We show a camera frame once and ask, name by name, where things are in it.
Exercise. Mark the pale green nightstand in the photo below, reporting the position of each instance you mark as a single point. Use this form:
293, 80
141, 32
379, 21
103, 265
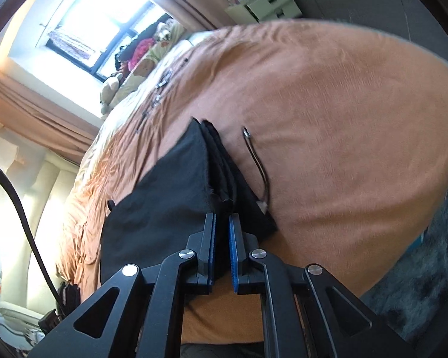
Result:
272, 3

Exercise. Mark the grey shaggy rug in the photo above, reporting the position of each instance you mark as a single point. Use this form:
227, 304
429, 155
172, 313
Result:
425, 268

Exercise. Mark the cream white bed sheet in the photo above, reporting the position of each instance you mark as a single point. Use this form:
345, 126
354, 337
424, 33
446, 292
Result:
115, 126

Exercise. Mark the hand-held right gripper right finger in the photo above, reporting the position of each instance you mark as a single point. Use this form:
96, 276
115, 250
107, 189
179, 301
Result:
233, 253

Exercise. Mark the pink cloth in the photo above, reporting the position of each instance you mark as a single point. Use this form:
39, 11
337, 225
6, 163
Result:
140, 52

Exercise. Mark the black framed window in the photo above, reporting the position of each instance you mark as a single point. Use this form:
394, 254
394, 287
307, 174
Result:
108, 26

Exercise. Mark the beige plush toy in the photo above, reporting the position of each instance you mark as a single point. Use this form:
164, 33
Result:
110, 89

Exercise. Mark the orange blanket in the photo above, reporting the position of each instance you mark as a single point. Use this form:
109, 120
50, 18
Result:
339, 138

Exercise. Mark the hanging patterned garment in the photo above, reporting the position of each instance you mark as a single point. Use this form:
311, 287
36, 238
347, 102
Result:
71, 44

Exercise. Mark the cream bed headboard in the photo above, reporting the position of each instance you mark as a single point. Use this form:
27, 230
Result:
48, 194

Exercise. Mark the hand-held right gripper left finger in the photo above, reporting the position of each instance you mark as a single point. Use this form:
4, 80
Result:
211, 246

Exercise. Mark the black pants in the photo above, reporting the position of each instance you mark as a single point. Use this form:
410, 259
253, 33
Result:
164, 201

